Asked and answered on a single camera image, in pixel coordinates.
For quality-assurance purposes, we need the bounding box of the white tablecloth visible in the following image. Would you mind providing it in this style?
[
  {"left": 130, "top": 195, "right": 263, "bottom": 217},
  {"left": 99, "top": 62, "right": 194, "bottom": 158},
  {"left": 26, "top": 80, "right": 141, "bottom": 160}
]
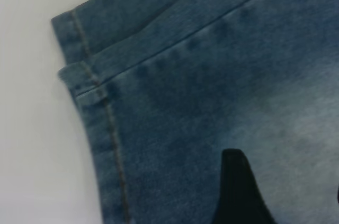
[{"left": 0, "top": 0, "right": 144, "bottom": 224}]

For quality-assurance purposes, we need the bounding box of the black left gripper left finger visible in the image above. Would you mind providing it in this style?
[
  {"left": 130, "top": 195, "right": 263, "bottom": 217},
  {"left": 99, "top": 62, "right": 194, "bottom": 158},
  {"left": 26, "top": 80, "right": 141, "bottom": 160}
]
[{"left": 213, "top": 149, "right": 278, "bottom": 224}]

